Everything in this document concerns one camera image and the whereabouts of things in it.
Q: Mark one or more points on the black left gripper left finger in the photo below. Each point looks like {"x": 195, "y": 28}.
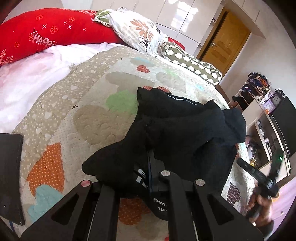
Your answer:
{"x": 91, "y": 212}

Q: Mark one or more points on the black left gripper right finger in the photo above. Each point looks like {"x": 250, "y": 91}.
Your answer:
{"x": 193, "y": 210}

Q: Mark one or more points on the black pants with white logo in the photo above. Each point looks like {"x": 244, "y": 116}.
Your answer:
{"x": 193, "y": 140}

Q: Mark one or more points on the beige shelf unit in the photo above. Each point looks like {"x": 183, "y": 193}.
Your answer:
{"x": 263, "y": 134}

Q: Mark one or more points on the black television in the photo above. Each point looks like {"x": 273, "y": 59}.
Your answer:
{"x": 284, "y": 116}

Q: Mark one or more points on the small desk clock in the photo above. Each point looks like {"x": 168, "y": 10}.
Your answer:
{"x": 277, "y": 97}

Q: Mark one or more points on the heart patterned quilt bedspread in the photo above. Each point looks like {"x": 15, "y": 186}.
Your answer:
{"x": 92, "y": 107}

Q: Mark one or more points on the pink bed sheet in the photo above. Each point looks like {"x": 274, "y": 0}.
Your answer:
{"x": 23, "y": 81}

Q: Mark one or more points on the brown wooden door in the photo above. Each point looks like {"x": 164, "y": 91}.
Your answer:
{"x": 224, "y": 42}

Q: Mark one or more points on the olive white patterned bolster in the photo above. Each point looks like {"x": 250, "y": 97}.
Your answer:
{"x": 175, "y": 54}

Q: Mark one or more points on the white glossy wardrobe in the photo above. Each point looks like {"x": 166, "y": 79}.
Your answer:
{"x": 186, "y": 21}

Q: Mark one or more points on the white floral pillow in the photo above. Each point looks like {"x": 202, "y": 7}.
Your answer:
{"x": 134, "y": 29}

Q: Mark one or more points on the red happy bolster pillow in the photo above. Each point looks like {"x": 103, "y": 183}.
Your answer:
{"x": 34, "y": 31}

